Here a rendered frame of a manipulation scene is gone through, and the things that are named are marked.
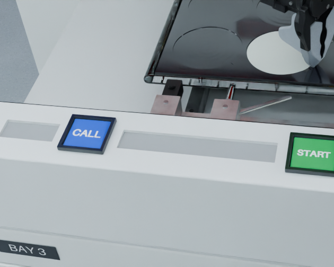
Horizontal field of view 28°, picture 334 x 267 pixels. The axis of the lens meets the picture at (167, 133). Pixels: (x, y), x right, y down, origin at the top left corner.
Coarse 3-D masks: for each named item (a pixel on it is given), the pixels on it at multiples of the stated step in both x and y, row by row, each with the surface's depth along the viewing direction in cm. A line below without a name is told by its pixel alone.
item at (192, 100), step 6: (192, 90) 99; (198, 90) 98; (204, 90) 98; (192, 96) 98; (198, 96) 97; (204, 96) 99; (192, 102) 97; (198, 102) 97; (204, 102) 99; (186, 108) 96; (192, 108) 96; (198, 108) 96; (204, 108) 99
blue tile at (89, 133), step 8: (80, 120) 80; (88, 120) 79; (96, 120) 79; (72, 128) 79; (80, 128) 79; (88, 128) 78; (96, 128) 78; (104, 128) 78; (72, 136) 78; (80, 136) 78; (88, 136) 77; (96, 136) 77; (104, 136) 77; (64, 144) 77; (72, 144) 77; (80, 144) 77; (88, 144) 76; (96, 144) 76
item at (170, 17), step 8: (176, 0) 107; (176, 8) 105; (168, 16) 104; (168, 24) 102; (168, 32) 101; (160, 40) 99; (160, 48) 98; (152, 56) 97; (160, 56) 97; (152, 64) 96; (152, 72) 94; (144, 80) 94
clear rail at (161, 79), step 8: (152, 80) 94; (160, 80) 93; (184, 80) 92; (192, 80) 92; (200, 80) 92; (208, 80) 92; (216, 80) 91; (224, 80) 91; (232, 80) 91; (240, 80) 91; (224, 88) 92; (240, 88) 91; (248, 88) 90; (256, 88) 90; (264, 88) 90; (272, 88) 90; (280, 88) 89; (288, 88) 89; (296, 88) 89; (304, 88) 89; (312, 88) 88; (320, 88) 88; (328, 88) 88
